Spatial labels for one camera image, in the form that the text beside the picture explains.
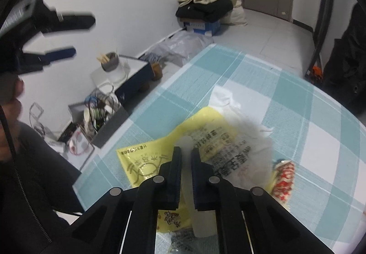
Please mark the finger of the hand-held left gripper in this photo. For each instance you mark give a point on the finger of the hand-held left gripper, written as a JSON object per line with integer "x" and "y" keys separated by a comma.
{"x": 60, "y": 55}
{"x": 77, "y": 21}

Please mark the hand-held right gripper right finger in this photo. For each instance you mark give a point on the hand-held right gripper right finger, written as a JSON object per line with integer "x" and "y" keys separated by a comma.
{"x": 198, "y": 182}

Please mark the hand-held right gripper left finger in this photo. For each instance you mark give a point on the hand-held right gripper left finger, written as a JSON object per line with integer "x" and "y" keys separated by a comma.
{"x": 176, "y": 182}

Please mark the yellow plastic bag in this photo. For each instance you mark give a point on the yellow plastic bag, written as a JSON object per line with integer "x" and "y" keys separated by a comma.
{"x": 143, "y": 158}

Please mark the white plastic bottle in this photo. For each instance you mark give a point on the white plastic bottle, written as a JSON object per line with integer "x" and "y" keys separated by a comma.
{"x": 203, "y": 224}

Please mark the small clear wrapper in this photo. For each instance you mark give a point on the small clear wrapper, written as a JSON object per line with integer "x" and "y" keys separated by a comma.
{"x": 183, "y": 240}

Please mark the white plastic bag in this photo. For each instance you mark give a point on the white plastic bag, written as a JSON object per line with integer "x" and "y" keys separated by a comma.
{"x": 248, "y": 139}

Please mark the red white snack wrapper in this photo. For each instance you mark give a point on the red white snack wrapper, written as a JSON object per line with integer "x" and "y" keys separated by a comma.
{"x": 283, "y": 182}

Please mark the person's left hand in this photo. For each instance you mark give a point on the person's left hand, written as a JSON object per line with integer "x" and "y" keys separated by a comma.
{"x": 13, "y": 112}

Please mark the grey cup with sticks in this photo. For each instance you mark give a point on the grey cup with sticks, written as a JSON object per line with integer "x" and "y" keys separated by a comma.
{"x": 111, "y": 65}

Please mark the white box navy side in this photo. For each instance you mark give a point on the white box navy side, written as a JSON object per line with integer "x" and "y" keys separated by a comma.
{"x": 134, "y": 82}

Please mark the grey open box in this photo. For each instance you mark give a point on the grey open box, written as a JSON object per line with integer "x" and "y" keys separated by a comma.
{"x": 111, "y": 125}

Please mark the small brown bag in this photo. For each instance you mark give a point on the small brown bag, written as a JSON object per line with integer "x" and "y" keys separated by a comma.
{"x": 157, "y": 70}

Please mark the grey plastic bag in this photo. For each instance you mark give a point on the grey plastic bag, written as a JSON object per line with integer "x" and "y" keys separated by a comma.
{"x": 183, "y": 45}

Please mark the teal checked tablecloth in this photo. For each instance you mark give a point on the teal checked tablecloth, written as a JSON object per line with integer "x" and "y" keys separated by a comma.
{"x": 300, "y": 105}

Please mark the person's dark jacket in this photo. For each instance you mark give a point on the person's dark jacket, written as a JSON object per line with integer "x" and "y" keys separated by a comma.
{"x": 43, "y": 185}

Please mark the black folded jacket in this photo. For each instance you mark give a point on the black folded jacket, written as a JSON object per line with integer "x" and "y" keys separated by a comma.
{"x": 208, "y": 11}

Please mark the blue cardboard box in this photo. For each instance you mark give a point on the blue cardboard box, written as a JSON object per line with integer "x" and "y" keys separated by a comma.
{"x": 212, "y": 27}

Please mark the white cloth bag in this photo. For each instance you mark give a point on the white cloth bag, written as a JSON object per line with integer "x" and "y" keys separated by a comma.
{"x": 237, "y": 15}

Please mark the orange black object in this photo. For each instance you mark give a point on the orange black object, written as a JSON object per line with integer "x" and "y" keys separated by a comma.
{"x": 316, "y": 73}

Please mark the black hanging jacket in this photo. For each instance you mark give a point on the black hanging jacket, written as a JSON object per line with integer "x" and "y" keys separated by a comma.
{"x": 348, "y": 70}

